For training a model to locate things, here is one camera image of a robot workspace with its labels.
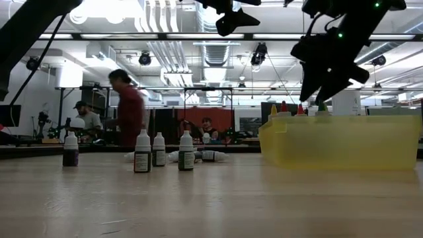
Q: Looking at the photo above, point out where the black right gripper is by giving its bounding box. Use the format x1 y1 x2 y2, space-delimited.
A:
299 32 370 104

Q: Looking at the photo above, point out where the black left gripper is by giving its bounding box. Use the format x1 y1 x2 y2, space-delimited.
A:
194 0 262 37

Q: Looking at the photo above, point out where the large green dye bottle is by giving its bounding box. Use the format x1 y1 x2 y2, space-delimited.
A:
314 100 330 117

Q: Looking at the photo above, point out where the large red dye bottle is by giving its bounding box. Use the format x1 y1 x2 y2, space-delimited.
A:
276 100 292 118

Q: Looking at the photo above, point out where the yellow translucent plastic bin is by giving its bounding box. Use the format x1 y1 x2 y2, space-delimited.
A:
258 114 422 171

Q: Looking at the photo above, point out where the white building column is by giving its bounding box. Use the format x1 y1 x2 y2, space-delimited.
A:
54 64 84 89
332 77 362 116

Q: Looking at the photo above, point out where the large yellow dye bottle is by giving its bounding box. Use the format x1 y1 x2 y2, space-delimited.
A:
267 104 280 122

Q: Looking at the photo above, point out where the dark chalkboard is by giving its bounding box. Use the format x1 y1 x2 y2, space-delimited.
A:
239 117 262 134

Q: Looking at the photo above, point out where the person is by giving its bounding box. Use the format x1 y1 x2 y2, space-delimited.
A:
105 68 148 148
198 116 221 145
72 100 104 143

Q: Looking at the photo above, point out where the small dark green dye bottle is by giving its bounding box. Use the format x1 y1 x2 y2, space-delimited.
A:
178 130 195 172

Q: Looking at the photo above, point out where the small brown dye bottle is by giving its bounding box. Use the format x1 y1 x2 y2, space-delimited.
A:
133 129 152 174

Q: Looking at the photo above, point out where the white round lamp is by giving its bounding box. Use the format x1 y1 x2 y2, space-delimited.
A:
69 117 86 130

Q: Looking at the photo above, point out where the small purple dye bottle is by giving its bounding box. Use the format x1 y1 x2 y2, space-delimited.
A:
62 131 80 167

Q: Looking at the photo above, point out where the black monitor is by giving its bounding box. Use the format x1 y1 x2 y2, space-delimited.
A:
0 104 22 128

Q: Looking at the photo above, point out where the silver round ventilation duct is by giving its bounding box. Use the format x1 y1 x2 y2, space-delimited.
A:
194 5 242 69

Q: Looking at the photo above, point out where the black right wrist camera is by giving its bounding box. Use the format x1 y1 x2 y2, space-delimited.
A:
290 32 328 64

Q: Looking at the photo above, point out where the black overhead frame bar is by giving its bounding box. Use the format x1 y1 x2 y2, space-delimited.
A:
0 32 423 43

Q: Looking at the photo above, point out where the orange partition wall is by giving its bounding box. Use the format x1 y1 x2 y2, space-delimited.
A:
176 107 235 139

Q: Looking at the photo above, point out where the bright ring ceiling lamp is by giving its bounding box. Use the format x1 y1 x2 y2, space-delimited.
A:
67 0 146 26

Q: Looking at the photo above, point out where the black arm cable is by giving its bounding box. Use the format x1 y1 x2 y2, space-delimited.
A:
9 13 68 107

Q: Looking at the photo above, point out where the black table edge rail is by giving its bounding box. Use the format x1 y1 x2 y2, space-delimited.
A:
0 143 423 160

